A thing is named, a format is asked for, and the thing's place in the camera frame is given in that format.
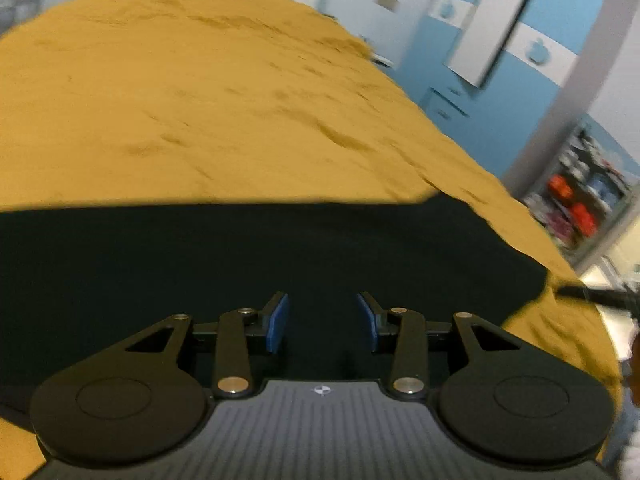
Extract blue and white wardrobe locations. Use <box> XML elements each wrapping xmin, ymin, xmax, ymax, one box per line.
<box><xmin>400</xmin><ymin>0</ymin><xmax>628</xmax><ymax>123</ymax></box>

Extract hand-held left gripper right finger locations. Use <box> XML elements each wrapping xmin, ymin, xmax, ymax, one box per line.
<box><xmin>355</xmin><ymin>291</ymin><xmax>522</xmax><ymax>398</ymax></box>

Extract black pants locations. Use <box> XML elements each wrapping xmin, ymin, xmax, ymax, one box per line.
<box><xmin>0</xmin><ymin>195</ymin><xmax>557</xmax><ymax>413</ymax></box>

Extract shelf rack with folded clothes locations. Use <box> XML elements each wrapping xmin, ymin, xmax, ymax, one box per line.
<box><xmin>520</xmin><ymin>119</ymin><xmax>640</xmax><ymax>267</ymax></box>

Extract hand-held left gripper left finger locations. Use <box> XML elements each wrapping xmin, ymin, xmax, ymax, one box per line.
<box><xmin>125</xmin><ymin>291</ymin><xmax>290</xmax><ymax>399</ymax></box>

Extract mustard yellow blanket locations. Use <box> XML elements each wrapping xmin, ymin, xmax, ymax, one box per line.
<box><xmin>0</xmin><ymin>0</ymin><xmax>625</xmax><ymax>480</ymax></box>

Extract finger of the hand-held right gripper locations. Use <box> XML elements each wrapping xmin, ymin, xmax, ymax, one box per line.
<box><xmin>554</xmin><ymin>283</ymin><xmax>640</xmax><ymax>313</ymax></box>

